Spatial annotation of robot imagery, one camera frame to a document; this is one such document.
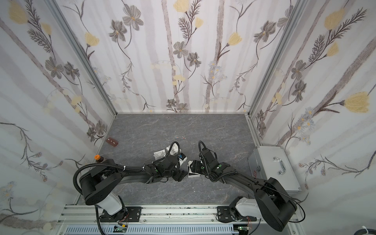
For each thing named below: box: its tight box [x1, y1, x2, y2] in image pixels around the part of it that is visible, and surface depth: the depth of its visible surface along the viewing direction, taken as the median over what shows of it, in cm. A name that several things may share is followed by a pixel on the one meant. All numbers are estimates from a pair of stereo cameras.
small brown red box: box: [105, 137, 119, 147], surface depth 103 cm
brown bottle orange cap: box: [94, 154, 104, 164], surface depth 88 cm
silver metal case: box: [247, 145, 302, 194], surface depth 79 cm
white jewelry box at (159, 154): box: [153, 149, 167, 161], surface depth 95 cm
